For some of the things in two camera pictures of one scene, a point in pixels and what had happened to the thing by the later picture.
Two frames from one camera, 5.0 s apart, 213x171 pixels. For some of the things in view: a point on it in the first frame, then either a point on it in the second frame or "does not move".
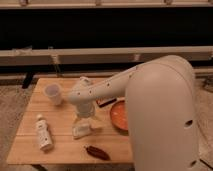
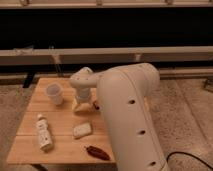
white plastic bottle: x=44 y=135 does not move
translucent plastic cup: x=53 y=91 does not move
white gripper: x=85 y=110 -> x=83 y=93
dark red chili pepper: x=97 y=152 does not move
